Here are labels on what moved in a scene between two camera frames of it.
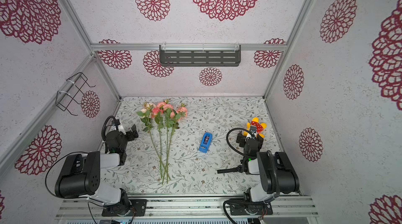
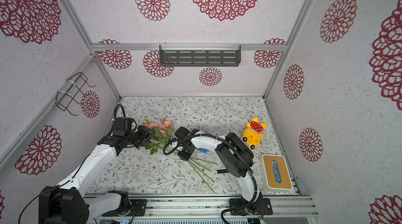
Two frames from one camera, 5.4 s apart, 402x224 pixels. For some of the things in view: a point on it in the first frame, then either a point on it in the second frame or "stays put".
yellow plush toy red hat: x=259 y=127 stays put
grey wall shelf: x=200 y=55 stays put
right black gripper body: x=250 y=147 -> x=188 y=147
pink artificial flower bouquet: x=166 y=118 -> x=162 y=133
